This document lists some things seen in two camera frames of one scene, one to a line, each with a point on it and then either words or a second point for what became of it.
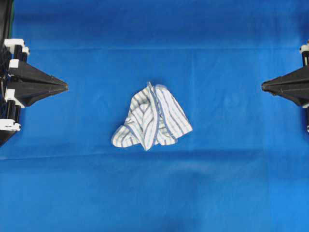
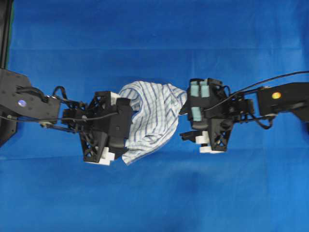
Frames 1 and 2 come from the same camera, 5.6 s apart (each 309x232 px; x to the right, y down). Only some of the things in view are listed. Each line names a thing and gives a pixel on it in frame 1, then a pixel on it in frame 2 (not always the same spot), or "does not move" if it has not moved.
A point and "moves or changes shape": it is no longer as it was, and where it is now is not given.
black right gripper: [294, 86] -> [211, 106]
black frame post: [6, 9] does not move
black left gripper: [30, 84] -> [104, 123]
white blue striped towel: [155, 117] moves or changes shape
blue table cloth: [244, 166] does not move
